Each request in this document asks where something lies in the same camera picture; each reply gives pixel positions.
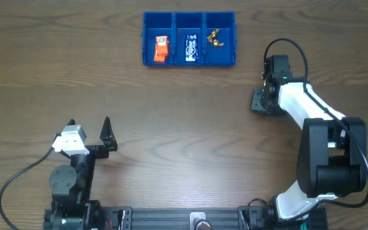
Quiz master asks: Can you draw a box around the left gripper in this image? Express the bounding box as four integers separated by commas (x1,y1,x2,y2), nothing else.
66,116,119,160

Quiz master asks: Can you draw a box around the orange candy box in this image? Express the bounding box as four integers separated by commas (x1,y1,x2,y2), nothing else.
155,35,170,56
153,47,168,64

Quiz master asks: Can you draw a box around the blue candy pack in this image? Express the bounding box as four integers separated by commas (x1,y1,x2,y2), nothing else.
185,33,198,63

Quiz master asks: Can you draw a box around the blue tray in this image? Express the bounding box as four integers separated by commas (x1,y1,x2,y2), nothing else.
141,11,238,68

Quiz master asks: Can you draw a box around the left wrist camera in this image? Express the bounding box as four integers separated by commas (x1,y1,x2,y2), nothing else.
51,125,90,157

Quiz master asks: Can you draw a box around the mounting rail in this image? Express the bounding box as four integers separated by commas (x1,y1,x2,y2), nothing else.
43,206,328,230

